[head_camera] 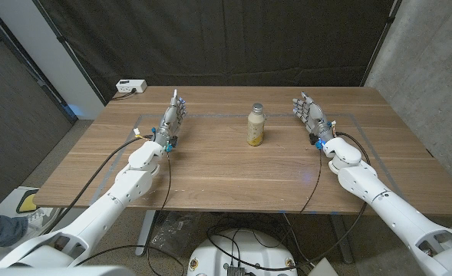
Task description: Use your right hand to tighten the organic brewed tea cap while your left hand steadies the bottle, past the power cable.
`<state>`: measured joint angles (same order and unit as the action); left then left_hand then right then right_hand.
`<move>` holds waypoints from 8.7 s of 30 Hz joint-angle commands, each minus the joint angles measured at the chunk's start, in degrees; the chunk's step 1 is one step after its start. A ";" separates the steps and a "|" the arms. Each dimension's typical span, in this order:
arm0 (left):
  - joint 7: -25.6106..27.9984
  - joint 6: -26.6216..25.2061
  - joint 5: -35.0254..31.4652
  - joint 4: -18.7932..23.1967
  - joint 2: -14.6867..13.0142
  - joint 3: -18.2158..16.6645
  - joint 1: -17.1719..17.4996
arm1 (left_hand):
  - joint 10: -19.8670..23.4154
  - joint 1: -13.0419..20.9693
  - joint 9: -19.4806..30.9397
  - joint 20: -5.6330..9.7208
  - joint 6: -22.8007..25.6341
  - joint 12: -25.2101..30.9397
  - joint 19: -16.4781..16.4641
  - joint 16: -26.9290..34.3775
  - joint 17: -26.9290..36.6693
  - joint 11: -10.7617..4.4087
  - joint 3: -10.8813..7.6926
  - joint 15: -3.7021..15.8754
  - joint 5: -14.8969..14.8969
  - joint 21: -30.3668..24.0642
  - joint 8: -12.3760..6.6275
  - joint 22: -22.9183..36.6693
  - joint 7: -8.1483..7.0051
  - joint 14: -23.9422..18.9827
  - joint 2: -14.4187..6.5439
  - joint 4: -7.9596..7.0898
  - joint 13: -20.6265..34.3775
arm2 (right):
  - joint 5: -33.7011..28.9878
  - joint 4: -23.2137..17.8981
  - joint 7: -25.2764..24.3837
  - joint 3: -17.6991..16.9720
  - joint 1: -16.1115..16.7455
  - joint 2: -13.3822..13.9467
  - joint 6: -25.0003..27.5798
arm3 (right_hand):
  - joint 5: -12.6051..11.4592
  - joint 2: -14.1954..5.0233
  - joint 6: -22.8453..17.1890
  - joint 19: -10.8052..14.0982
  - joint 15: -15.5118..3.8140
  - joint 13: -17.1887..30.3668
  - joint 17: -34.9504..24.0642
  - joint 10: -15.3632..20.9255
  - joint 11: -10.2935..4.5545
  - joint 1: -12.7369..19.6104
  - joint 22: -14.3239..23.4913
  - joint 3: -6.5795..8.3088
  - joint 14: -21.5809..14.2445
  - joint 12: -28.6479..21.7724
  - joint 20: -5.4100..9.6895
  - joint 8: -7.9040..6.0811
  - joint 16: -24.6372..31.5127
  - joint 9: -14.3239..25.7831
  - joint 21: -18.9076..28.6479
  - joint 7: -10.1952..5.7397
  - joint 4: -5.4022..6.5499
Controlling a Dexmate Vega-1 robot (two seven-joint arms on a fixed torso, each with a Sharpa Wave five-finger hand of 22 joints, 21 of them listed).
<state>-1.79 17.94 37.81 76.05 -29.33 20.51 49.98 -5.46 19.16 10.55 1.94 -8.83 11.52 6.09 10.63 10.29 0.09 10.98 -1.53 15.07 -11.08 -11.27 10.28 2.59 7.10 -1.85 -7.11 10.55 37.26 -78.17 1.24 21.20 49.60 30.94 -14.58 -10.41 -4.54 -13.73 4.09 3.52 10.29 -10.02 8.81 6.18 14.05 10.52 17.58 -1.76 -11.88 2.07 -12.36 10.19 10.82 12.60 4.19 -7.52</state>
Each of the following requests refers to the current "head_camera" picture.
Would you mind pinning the white power strip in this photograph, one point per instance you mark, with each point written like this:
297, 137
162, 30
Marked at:
131, 86

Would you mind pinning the clear plastic bag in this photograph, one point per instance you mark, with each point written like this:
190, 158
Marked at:
175, 230

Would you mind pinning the black backdrop curtain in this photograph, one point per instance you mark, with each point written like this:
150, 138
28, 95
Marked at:
225, 38

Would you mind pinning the white sneaker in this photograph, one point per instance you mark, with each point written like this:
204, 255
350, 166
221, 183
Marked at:
41, 220

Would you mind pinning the organic brewed tea bottle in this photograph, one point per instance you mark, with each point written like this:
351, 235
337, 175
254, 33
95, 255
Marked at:
255, 128

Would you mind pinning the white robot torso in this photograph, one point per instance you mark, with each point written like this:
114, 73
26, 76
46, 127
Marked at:
57, 271

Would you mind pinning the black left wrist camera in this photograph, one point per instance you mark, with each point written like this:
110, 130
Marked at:
173, 142

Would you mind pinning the grey table leg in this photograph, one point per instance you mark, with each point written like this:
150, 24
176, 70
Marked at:
342, 241
145, 234

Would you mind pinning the white and yellow floor plate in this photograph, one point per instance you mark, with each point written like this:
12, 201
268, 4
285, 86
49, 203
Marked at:
10, 201

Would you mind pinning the white board corner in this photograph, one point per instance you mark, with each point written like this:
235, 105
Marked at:
323, 268

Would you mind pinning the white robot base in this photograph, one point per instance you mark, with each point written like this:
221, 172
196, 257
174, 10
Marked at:
245, 249

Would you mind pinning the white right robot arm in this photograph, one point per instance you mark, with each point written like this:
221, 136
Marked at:
383, 199

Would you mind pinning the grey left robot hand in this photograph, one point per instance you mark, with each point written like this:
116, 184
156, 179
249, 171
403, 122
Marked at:
171, 120

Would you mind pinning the black backdrop stand pole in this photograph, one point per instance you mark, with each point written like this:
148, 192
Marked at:
72, 53
381, 42

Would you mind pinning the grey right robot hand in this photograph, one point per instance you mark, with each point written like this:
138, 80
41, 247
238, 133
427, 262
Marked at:
315, 117

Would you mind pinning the silver bottle cap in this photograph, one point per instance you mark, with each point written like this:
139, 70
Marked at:
258, 107

